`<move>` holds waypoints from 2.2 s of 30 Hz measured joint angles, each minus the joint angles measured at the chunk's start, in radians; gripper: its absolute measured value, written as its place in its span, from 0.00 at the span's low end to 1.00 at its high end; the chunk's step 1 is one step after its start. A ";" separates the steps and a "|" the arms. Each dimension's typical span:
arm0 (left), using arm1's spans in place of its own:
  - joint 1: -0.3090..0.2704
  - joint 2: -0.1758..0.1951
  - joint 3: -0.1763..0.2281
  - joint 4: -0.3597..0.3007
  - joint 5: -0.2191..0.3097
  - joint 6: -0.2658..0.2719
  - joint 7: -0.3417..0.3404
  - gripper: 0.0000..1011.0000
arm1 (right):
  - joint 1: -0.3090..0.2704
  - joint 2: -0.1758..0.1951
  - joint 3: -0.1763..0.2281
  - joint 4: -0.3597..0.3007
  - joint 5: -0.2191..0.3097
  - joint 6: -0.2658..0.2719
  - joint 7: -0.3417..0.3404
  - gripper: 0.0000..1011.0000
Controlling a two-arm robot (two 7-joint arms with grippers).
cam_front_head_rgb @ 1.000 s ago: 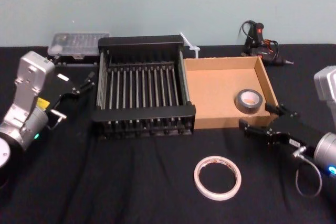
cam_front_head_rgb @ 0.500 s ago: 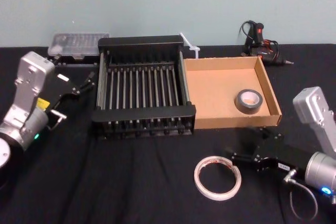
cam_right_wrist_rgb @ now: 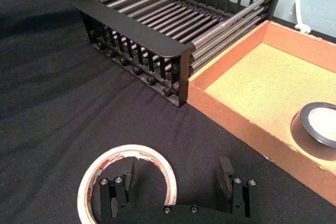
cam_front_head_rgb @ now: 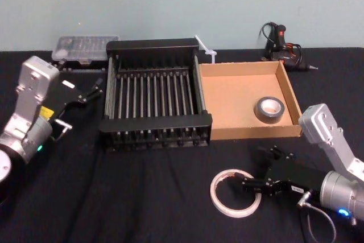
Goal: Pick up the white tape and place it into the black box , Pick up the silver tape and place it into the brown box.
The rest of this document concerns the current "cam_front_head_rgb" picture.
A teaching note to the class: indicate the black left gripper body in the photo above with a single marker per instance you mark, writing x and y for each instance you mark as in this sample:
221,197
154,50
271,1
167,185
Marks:
66,95

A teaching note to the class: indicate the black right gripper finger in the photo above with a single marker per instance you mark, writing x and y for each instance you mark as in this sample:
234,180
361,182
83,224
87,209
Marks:
264,186
280,154

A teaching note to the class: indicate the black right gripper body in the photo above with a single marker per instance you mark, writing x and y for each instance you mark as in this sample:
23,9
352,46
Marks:
295,176

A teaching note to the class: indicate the white tape roll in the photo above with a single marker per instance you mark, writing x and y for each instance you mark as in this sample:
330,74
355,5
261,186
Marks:
236,213

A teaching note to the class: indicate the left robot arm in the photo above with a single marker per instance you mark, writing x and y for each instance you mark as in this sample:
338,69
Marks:
28,112

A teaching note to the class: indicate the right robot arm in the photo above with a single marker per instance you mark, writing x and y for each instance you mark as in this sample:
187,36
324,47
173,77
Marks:
338,186

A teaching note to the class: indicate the silver tape roll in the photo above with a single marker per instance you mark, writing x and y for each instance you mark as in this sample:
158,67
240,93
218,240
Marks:
260,116

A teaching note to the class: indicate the clear plastic case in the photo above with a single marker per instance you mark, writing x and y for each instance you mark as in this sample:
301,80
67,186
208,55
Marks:
85,49

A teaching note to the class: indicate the black rack with steel bars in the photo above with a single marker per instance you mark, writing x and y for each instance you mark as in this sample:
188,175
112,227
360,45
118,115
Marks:
155,98

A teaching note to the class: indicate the shallow brown cardboard tray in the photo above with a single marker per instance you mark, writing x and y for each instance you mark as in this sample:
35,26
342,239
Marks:
227,98

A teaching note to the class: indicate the white three-armed plastic piece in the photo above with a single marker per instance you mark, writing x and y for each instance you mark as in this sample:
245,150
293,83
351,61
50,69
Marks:
210,54

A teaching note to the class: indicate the black table cloth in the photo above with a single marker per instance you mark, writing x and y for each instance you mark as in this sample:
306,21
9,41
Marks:
142,197

